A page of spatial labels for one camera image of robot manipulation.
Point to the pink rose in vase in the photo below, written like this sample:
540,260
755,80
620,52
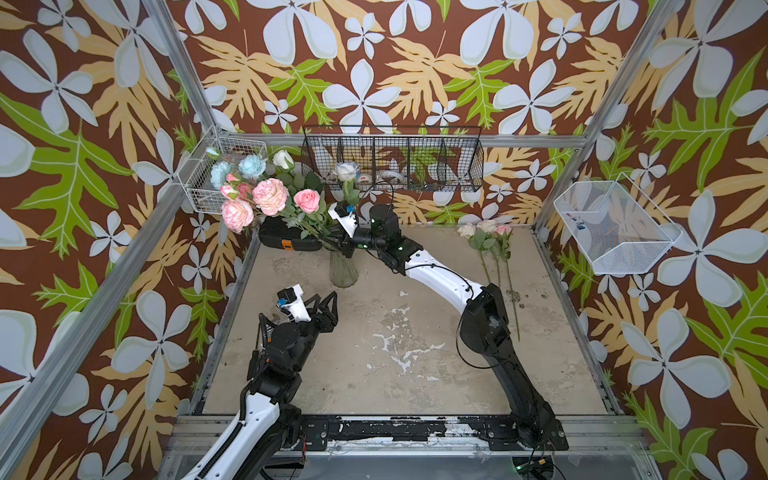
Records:
307,200

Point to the black orange tool case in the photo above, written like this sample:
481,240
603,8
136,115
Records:
274,233

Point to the black wire basket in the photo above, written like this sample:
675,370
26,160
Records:
407,158

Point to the white mesh basket right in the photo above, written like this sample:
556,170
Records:
616,225

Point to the large pink carnation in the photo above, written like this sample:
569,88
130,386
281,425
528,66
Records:
270,196

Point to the black mounting rail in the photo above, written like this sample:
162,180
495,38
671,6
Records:
498,432

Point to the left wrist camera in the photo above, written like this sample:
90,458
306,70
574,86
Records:
290,302

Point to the light blue flower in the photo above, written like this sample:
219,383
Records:
252,167

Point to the clear glass vase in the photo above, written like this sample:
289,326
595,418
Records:
343,273

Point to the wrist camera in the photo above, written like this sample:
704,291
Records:
345,215
290,302

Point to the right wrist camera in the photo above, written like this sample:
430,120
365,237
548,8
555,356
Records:
345,215

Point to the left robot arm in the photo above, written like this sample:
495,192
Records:
267,421

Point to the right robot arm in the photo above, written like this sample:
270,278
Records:
483,326

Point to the bluish white rose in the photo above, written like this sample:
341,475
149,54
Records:
346,171

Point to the small pink bud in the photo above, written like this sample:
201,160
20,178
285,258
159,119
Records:
229,192

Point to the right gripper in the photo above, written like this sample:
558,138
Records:
352,241

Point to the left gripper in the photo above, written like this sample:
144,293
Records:
327,319

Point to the white wire basket left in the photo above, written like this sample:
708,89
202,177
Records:
215,159

